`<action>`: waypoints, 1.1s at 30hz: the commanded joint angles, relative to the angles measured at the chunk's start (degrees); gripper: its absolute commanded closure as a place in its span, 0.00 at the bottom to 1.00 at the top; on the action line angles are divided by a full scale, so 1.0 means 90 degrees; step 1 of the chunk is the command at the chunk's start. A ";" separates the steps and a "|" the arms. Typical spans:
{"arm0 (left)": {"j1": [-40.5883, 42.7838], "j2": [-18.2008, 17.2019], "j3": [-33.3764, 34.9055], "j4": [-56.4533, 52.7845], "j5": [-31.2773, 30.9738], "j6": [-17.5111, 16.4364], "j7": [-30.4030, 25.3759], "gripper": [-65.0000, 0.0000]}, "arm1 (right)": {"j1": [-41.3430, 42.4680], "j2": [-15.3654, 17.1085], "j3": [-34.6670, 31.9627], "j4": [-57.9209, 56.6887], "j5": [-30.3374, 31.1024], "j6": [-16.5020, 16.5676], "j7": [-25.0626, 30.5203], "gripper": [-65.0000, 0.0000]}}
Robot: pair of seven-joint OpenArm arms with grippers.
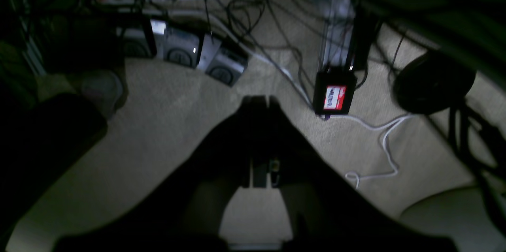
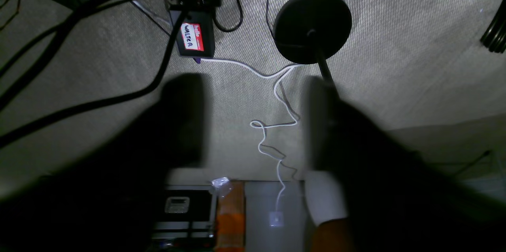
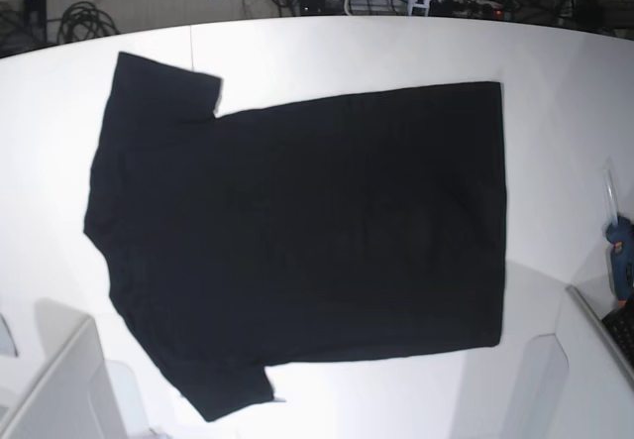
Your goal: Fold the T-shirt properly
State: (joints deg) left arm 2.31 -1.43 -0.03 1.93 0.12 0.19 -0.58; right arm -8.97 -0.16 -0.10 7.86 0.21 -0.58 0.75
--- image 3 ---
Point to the grey partition panel left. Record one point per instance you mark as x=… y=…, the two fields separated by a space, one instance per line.
x=56 y=382

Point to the black power strip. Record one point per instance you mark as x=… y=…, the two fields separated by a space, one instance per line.
x=459 y=9

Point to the blue glue gun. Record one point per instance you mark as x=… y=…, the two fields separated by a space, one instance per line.
x=618 y=233

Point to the black T-shirt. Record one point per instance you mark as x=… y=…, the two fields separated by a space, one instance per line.
x=358 y=227

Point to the black keyboard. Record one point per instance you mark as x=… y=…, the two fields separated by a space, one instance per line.
x=619 y=324

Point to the grey partition panel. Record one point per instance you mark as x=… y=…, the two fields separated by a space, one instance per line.
x=56 y=382
x=573 y=383

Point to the grey partition panel right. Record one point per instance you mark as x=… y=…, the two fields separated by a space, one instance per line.
x=573 y=383

